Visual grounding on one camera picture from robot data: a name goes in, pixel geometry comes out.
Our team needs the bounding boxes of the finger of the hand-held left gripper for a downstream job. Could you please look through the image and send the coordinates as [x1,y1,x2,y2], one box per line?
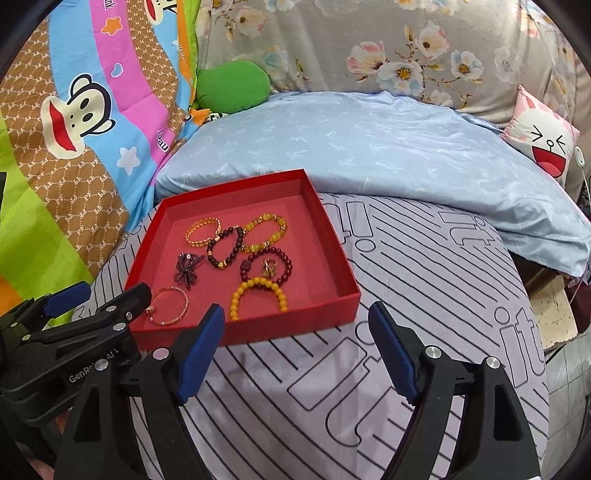
[14,282,92,334]
[22,282,153,354]

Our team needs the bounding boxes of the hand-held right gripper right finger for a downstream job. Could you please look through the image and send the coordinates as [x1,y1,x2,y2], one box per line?
[368,300,542,480]

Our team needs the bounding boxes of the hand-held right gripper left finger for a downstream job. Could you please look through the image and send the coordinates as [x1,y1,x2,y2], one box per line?
[54,302,227,480]

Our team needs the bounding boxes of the thin gold bangle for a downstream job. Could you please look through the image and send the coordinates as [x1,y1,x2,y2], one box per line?
[145,286,190,326]

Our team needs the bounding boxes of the yellow bead bracelet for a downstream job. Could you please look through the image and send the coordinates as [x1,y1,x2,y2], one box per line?
[229,278,291,322]

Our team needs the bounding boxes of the dark purple bead bracelet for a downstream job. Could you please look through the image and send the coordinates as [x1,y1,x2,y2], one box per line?
[173,252,205,286]

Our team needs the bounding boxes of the dark bead bracelet gold charms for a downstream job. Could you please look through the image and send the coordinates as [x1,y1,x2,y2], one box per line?
[206,225,249,271]

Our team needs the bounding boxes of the amber gold bead bracelet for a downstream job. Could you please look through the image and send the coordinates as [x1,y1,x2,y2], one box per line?
[185,218,223,247]

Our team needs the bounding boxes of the dark red bead bracelet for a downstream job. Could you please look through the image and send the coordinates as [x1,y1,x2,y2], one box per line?
[240,248,294,284]

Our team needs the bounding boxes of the yellow bracelet with dark beads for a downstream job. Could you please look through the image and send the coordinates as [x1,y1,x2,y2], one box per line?
[242,215,288,248]

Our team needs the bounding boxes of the red cardboard box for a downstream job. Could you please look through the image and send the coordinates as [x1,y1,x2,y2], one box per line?
[124,169,362,350]

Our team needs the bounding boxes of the colourful cartoon printed blanket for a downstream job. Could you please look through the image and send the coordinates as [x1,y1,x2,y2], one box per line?
[0,0,219,320]

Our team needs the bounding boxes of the worn white furniture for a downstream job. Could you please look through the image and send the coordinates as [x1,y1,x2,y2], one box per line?
[526,268,584,354]

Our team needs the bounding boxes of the light blue pillow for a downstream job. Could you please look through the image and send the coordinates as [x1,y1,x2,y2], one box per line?
[154,90,591,283]

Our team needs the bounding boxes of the green plush cushion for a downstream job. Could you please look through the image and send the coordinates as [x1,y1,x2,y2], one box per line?
[191,62,272,114]

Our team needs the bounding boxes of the pink cat face cushion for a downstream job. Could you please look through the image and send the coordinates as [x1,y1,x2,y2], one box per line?
[501,84,581,188]

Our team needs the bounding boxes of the grey floral sheet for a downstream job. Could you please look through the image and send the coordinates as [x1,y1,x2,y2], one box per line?
[196,0,591,199]

